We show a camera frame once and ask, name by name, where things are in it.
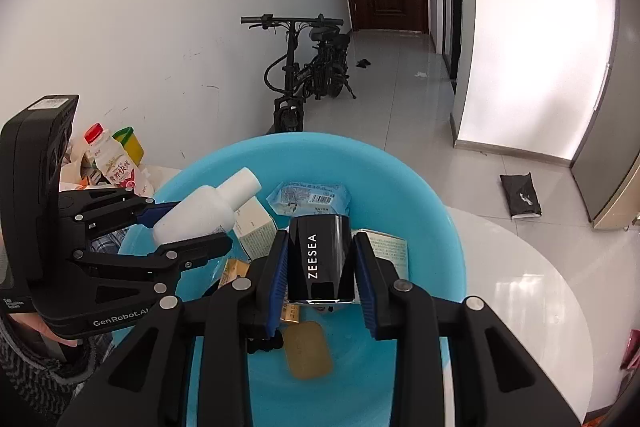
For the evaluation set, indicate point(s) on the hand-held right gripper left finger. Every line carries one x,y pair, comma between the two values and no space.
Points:
280,292

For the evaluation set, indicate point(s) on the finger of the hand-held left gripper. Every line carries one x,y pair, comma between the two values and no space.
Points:
150,213
200,247

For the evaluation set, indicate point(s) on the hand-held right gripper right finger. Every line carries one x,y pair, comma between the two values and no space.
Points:
367,302

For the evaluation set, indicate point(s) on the white plastic bottle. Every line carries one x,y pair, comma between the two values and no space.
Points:
200,212

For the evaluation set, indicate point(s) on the yellow orange carton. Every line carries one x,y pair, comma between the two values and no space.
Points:
232,272

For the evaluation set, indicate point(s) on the black cosmetic box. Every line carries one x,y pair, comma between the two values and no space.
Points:
320,257

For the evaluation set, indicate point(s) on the cream small carton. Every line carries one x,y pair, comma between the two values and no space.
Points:
255,227

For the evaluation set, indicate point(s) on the orange soap box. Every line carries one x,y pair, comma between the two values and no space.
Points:
307,349

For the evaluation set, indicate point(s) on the blue plastic basin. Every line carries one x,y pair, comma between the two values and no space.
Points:
400,212

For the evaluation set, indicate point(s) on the clear blue wipe packet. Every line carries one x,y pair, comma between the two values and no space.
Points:
310,197

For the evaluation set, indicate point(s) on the person's left hand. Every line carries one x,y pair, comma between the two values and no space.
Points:
35,324

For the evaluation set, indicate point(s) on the milk drink bottle red cap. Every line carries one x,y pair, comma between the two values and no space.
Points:
117,167

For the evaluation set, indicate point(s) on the white plastic bag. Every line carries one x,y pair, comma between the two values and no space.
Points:
75,167

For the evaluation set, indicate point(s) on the green yellow cup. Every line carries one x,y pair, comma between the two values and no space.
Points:
132,147

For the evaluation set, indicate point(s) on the black bag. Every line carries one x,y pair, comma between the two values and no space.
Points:
520,197

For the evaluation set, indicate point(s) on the black folding electric bike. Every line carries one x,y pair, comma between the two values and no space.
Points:
295,77

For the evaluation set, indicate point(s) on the small black cloth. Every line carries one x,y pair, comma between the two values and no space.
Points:
363,63

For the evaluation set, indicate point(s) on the gold grey refrigerator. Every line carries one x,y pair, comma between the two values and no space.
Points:
610,147

